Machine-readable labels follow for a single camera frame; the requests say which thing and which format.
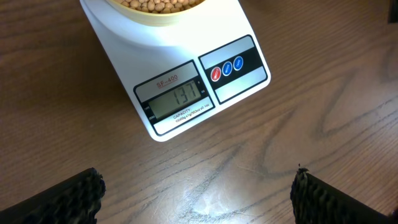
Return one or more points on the white kitchen scale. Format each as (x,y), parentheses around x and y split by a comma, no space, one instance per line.
(178,76)

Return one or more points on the soybeans in bowl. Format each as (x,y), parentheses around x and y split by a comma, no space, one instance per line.
(159,6)

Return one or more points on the yellow bowl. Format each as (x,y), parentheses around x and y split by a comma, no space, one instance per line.
(159,20)

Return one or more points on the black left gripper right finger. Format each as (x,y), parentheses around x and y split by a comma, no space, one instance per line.
(316,202)

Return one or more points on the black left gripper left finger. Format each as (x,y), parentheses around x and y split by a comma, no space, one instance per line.
(75,200)

